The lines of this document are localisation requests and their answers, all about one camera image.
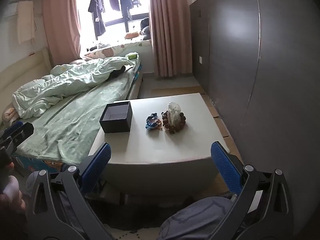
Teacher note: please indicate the floral pillow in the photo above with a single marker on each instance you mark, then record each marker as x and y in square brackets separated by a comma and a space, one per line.
[121, 49]

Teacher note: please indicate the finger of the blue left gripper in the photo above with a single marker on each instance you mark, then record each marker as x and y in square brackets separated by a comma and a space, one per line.
[23, 133]
[8, 131]

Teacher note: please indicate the pink right curtain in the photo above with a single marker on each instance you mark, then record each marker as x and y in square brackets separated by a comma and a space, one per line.
[171, 37]

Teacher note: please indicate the pink curtain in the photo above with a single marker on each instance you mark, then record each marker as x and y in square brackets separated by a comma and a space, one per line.
[171, 37]
[62, 28]

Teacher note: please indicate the dark wardrobe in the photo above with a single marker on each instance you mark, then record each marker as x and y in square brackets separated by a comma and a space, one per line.
[260, 68]

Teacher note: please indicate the bed with green sheet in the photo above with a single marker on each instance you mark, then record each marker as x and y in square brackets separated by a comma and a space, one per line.
[65, 132]

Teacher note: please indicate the green item on bed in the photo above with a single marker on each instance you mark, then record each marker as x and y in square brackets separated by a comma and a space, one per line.
[132, 56]

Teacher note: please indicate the orange plush on sill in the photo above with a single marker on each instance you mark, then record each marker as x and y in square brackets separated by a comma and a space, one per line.
[132, 35]

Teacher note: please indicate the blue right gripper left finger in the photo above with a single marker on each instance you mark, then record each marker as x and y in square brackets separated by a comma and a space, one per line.
[92, 167]

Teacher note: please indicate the white low table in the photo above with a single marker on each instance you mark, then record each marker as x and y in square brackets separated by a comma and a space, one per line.
[159, 163]

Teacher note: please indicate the person's grey trouser knee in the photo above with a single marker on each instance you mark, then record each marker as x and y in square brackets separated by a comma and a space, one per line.
[197, 221]

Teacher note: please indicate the black garment on bed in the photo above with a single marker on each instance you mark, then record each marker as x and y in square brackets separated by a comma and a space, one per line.
[117, 72]

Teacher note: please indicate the pink left curtain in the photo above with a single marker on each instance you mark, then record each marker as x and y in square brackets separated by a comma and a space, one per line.
[62, 28]

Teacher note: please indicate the white jade pendant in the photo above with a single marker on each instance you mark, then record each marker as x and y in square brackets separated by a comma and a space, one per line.
[173, 113]

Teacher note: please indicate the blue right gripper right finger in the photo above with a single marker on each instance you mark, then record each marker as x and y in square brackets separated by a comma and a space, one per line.
[229, 166]

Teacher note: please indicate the light green duvet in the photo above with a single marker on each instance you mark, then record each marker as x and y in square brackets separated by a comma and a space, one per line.
[37, 96]

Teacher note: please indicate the person's left hand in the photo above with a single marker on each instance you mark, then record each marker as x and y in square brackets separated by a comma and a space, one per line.
[11, 196]

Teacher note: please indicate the cream headboard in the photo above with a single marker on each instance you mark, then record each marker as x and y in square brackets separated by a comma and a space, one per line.
[21, 72]

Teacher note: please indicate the hanging dark clothes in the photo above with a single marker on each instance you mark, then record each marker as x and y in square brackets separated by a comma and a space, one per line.
[97, 9]

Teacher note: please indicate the dark cushion on sill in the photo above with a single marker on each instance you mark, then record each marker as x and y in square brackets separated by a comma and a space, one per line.
[145, 29]

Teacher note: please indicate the black jewelry box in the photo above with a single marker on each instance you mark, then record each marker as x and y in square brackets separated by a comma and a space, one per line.
[116, 117]

